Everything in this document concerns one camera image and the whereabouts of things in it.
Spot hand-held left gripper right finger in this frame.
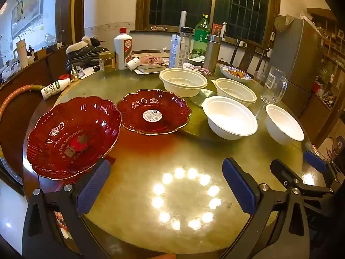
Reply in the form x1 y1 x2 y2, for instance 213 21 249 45
221 157 310 259

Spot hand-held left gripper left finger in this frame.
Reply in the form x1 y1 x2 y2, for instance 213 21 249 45
22 159 111 259

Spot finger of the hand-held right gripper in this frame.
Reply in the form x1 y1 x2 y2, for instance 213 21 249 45
270 159 335 199
304 151 339 182

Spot large red scalloped plate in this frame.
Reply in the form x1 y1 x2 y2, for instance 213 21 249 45
27 96 122 180

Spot large white bowl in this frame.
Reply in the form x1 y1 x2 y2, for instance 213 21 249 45
203 96 258 141

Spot small red scalloped plate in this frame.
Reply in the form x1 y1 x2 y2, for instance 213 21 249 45
117 89 192 136

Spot large ribbed beige bowl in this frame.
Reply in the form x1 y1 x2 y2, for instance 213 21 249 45
159 68 208 98

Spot small white bowl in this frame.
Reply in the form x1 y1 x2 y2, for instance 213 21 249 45
265 104 305 145

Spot red printed card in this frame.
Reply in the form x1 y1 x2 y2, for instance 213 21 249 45
55 212 68 238

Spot clear glass mug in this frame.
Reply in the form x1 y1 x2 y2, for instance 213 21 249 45
260 66 288 105

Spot beige bowl with tab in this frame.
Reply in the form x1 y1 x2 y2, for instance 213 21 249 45
211 78 257 107

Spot small drinking glass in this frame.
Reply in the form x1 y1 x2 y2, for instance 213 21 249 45
253 71 267 85

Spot cluttered wooden shelf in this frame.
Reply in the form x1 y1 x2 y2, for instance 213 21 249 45
307 8 345 146

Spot white bottle with green label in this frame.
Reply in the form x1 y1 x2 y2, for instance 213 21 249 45
41 78 71 100

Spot blue rimmed plate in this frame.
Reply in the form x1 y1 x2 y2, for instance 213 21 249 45
219 65 252 83

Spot grey refrigerator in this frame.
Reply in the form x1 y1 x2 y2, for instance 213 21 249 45
268 16 324 116

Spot fried food pieces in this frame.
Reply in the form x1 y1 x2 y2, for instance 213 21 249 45
225 69 247 78

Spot multicoloured hula hoop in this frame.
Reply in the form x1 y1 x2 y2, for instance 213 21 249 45
0 84 45 125

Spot jar with gold lid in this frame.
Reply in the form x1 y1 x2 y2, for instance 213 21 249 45
98 51 116 72

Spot dark wooden chair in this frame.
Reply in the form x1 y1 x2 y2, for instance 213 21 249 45
230 38 270 73

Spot small white cup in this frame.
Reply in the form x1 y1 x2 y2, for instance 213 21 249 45
126 57 141 71

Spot thick book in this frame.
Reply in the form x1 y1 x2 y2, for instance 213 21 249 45
134 57 166 74

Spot black jacket with fur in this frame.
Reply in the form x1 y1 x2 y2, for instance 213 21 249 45
65 36 110 72

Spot steel thermos flask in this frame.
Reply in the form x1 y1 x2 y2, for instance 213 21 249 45
203 34 222 73

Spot wooden sideboard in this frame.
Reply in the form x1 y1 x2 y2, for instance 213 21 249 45
0 43 71 152

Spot white liquor bottle red cap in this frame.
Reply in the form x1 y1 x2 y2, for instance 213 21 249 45
114 27 133 71

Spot pink crumpled cloth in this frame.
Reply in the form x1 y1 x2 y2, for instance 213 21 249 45
138 55 164 66

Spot white thermos bottle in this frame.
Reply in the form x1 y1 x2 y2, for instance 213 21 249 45
13 39 29 69

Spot green plastic bottle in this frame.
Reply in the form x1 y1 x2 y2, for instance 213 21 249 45
192 14 211 57

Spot clear bottle with black cap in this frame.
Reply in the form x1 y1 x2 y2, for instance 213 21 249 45
179 26 193 62

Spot wood framed window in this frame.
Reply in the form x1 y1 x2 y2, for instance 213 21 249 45
136 0 281 46

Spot wood framed wall mirror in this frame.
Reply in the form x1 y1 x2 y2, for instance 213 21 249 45
0 0 76 68

